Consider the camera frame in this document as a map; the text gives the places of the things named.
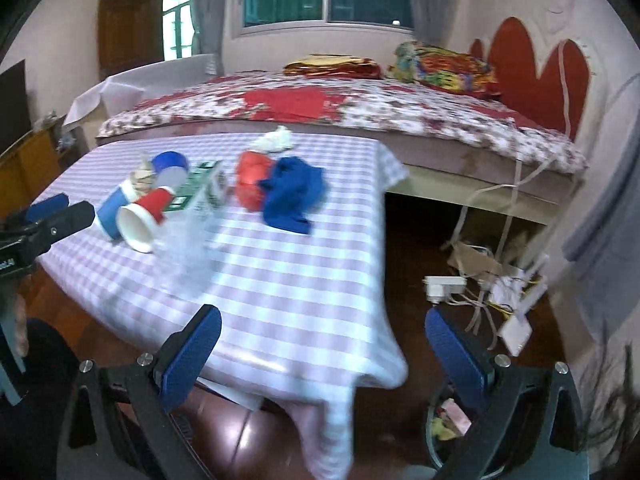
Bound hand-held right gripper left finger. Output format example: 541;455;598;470
57;304;223;480

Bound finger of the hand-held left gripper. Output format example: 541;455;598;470
25;193;71;224
30;201;96;254

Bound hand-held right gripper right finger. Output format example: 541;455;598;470
425;306;591;480

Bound tall blue paper cup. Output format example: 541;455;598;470
96;185;138;244

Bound black trash bin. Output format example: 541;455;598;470
424;385;488;471

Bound red paper cup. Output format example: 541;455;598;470
116;186;176;254

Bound beige paper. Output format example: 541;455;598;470
129;155;160;196

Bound clear plastic bottle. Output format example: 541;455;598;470
155;200;221;297

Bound green cardboard box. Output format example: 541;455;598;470
167;160;231;212

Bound dark blue cloth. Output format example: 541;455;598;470
257;156;326;235

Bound red plastic bag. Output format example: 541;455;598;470
235;151;277;211

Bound person's left hand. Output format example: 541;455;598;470
9;287;30;361

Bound wooden cabinet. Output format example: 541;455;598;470
0;115;91;221

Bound white power strip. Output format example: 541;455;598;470
424;275;467;304

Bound brown cardboard piece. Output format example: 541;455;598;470
447;242;506;281

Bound black television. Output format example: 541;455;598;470
0;59;28;158

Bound checkered tablecloth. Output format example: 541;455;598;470
37;130;411;480

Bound short blue paper cup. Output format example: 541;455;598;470
151;151;190;192

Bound white cloth cover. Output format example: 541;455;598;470
62;54;223;128

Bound person's black trousers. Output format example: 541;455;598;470
0;317;101;480

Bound brown wooden door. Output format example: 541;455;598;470
97;0;166;81

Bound bed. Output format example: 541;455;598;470
95;120;586;226

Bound crumpled white tissue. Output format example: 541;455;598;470
250;126;296;156

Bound grey hanging cloth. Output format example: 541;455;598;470
560;75;640;266

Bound green-framed window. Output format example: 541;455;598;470
161;0;196;61

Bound grey curtain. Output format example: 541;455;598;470
404;0;468;48
192;0;231;76

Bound colourful patterned pillow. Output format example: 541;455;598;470
385;41;501;96

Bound folded red yellow blanket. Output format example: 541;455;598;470
283;55;383;80

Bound red heart-shaped headboard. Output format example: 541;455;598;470
467;16;593;141

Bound white cable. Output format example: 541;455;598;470
442;157;558;261

